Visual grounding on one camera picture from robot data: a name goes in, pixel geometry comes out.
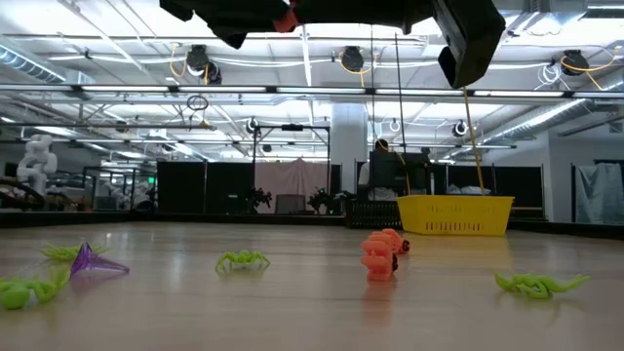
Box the silver ventilation duct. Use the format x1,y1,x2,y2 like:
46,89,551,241
0,45,67,85
480,97,624,145

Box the white robot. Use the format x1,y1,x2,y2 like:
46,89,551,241
16,134,59,197

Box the black partition panel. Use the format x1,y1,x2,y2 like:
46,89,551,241
354,150,433,202
446,164,546,221
206,161,255,215
156,160,207,215

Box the black camera rig frame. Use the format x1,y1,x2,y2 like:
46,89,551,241
250,123,333,215

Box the white plastic bag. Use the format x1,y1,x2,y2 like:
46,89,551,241
446,183,492,197

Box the grey square box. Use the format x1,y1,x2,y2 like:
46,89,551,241
275,194,307,215

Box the black hanging cable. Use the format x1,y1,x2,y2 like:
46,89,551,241
392,31,411,197

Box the long ceiling light bar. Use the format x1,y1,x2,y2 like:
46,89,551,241
0,83,624,98

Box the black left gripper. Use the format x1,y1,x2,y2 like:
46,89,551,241
158,0,293,51

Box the black aluminium table frame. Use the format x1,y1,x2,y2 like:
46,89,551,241
0,208,624,241

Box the white square column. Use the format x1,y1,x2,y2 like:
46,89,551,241
331,101,371,202

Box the grey hanging cloth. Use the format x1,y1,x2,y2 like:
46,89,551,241
574,163,624,225

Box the green plastic spider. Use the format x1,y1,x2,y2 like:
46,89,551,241
491,270,591,300
40,242,109,262
0,266,71,312
214,249,272,273

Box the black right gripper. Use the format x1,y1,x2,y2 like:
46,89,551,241
294,0,508,91

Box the purple plastic witch hat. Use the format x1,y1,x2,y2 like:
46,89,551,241
69,241,132,279

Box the beige backdrop cloth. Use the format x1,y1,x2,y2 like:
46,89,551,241
253,158,330,215

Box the yellow plastic mesh basket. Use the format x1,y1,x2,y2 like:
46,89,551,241
395,194,516,238

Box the yellow hanging strap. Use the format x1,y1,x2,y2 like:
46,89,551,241
460,86,488,197

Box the black plastic mesh basket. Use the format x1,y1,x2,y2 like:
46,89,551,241
342,198,402,230

